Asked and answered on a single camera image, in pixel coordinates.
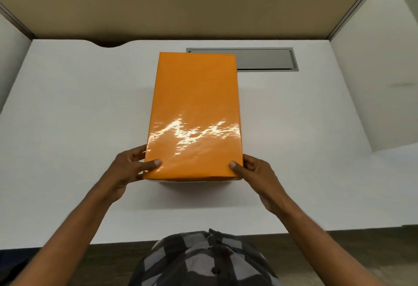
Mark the person's left forearm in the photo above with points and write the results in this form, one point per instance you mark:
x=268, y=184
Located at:
x=62, y=240

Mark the person's left thumb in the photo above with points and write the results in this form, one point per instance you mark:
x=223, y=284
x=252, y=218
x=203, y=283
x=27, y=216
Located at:
x=148, y=166

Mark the person's right hand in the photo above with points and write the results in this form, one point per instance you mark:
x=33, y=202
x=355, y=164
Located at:
x=261, y=178

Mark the person's left hand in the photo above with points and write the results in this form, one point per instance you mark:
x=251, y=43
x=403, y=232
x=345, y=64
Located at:
x=122, y=173

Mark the person's right forearm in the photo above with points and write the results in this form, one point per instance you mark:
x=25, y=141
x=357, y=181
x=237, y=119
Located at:
x=321, y=246

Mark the orange box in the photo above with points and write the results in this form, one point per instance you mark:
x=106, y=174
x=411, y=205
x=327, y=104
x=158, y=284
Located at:
x=194, y=116

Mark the tan desk partition panel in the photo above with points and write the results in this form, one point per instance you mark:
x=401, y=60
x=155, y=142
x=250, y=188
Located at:
x=183, y=1

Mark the white side partition panel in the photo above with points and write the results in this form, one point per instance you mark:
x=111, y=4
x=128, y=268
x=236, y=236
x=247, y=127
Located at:
x=378, y=67
x=11, y=63

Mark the person's right thumb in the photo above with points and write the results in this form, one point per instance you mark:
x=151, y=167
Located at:
x=236, y=168

